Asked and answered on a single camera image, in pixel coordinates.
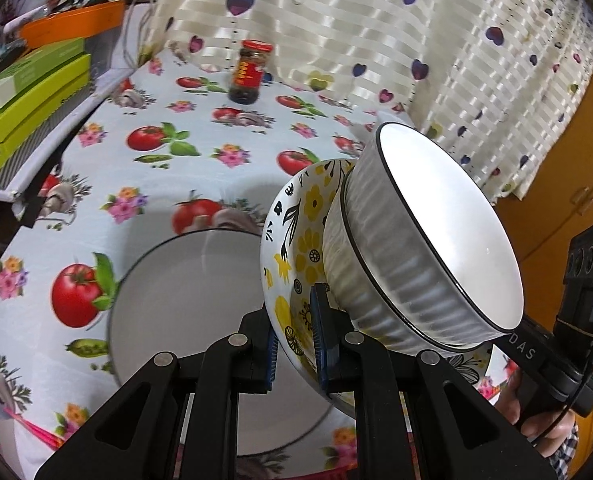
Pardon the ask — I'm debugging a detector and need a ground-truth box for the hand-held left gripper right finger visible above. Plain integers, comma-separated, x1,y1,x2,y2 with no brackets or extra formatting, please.
309,283,560,480

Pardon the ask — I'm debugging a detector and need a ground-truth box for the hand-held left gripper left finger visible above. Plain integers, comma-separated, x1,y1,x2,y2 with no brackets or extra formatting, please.
34,309,280,480

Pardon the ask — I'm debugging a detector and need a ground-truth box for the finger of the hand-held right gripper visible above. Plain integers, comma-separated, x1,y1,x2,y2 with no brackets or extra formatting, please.
497,315,553,377

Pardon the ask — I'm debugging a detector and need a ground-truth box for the white ribbed bowl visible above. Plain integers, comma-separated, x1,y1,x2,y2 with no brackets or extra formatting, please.
348,122,525,346
321,174,503,354

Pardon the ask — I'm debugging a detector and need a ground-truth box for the yellow floral ceramic bowl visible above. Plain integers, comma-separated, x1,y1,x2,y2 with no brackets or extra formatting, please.
259,158,495,419

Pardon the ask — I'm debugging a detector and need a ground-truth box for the white black-rimmed plate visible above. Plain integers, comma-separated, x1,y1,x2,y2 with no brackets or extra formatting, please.
107,228,358,457

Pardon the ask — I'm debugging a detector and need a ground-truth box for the person's right forearm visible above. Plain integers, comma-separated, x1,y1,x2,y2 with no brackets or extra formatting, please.
550,417,593,477

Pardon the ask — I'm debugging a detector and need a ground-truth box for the person's right hand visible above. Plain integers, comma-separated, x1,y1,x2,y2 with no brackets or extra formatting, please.
496,372,578,459

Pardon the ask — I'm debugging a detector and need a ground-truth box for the wooden door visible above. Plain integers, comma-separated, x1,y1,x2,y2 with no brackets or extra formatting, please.
495,24,593,242

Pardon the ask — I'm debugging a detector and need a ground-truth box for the vegetable-print tablecloth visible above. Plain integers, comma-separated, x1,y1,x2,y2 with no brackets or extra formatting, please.
0,52,413,480

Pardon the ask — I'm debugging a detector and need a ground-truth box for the red-labelled sauce jar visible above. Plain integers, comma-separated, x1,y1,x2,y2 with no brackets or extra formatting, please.
227,38,274,106

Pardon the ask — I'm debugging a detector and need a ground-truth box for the heart-print cream curtain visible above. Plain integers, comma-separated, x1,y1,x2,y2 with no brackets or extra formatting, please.
136,0,593,207

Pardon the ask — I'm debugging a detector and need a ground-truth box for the striped grey box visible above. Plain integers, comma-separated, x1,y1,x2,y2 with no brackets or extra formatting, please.
0,67,133,202

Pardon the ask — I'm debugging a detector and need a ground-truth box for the lime green flat box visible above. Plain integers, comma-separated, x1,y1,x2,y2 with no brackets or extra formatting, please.
0,54,93,172

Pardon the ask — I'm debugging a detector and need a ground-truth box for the light green flat box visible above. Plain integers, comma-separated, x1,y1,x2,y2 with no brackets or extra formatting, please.
0,37,88,117

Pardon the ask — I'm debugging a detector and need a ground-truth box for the orange box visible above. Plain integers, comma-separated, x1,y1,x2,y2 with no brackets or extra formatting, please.
18,0,128,51

